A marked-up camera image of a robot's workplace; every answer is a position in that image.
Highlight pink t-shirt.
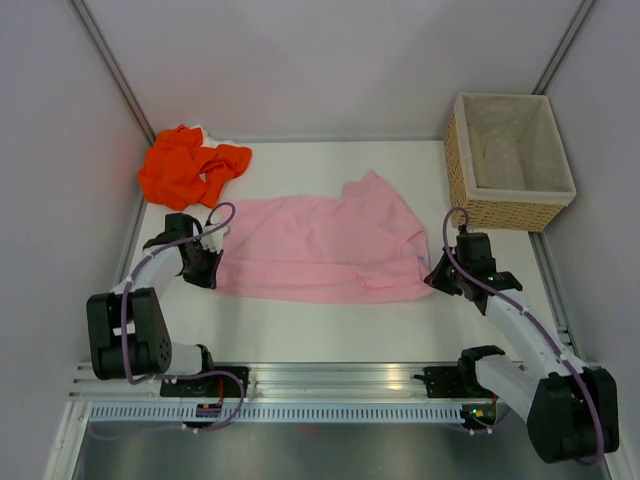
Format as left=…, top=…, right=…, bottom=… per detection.
left=216, top=172, right=432, bottom=305

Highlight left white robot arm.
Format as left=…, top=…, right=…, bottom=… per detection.
left=86, top=213, right=228, bottom=396

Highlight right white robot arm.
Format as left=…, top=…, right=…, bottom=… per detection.
left=425, top=228, right=620, bottom=463

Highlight wicker basket with liner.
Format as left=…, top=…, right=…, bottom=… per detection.
left=443, top=92, right=576, bottom=233

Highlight orange t-shirt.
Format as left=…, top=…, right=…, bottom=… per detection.
left=137, top=125, right=253, bottom=211

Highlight white t-shirt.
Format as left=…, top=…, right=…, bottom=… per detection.
left=191, top=124, right=234, bottom=148

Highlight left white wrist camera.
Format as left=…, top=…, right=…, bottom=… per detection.
left=200, top=224, right=229, bottom=252

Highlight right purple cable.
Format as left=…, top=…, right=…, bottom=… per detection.
left=443, top=207, right=606, bottom=466

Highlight purple cable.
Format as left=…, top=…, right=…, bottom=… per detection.
left=443, top=207, right=606, bottom=466
left=88, top=201, right=246, bottom=441

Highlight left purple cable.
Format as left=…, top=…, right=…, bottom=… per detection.
left=88, top=201, right=246, bottom=441

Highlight right table side rail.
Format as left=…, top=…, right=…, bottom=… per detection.
left=529, top=232, right=579, bottom=355

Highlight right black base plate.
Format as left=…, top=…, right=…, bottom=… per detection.
left=412, top=366, right=493, bottom=399

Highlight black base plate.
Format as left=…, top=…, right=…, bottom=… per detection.
left=412, top=366, right=493, bottom=399
left=160, top=365, right=250, bottom=399

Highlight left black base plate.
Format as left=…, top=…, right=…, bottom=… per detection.
left=160, top=365, right=250, bottom=399

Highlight aluminium front rail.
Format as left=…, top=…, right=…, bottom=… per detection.
left=68, top=362, right=491, bottom=403

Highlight back table edge rail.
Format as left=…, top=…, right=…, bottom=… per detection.
left=211, top=132, right=443, bottom=145

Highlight white slotted cable duct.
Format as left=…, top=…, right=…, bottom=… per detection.
left=90, top=402, right=463, bottom=424

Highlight right corner aluminium post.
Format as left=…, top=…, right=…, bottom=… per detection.
left=531, top=0, right=600, bottom=95

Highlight corner aluminium post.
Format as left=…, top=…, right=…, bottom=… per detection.
left=531, top=0, right=600, bottom=95
left=67, top=0, right=156, bottom=146

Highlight left corner aluminium post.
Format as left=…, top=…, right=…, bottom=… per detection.
left=67, top=0, right=156, bottom=146

